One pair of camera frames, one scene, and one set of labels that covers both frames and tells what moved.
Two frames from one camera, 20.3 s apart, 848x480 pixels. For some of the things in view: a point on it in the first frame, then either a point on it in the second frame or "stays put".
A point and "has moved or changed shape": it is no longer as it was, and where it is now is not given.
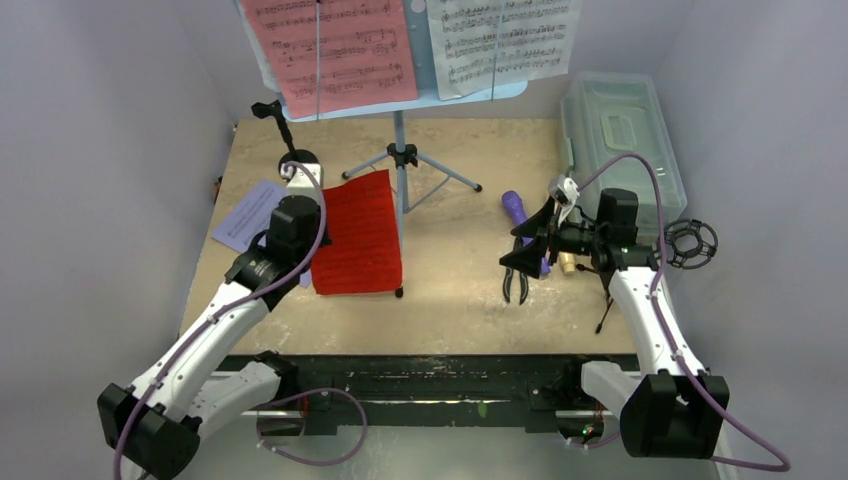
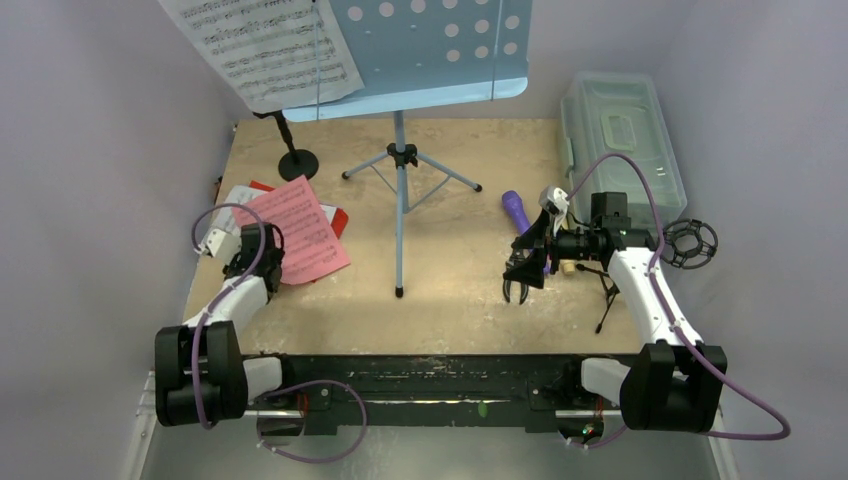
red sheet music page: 362,224 -> 341,215
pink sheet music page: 329,54 has moved or changed shape
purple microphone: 513,202 stays put
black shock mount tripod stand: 686,243 stays put
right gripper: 549,235 stays put
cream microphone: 568,262 stays put
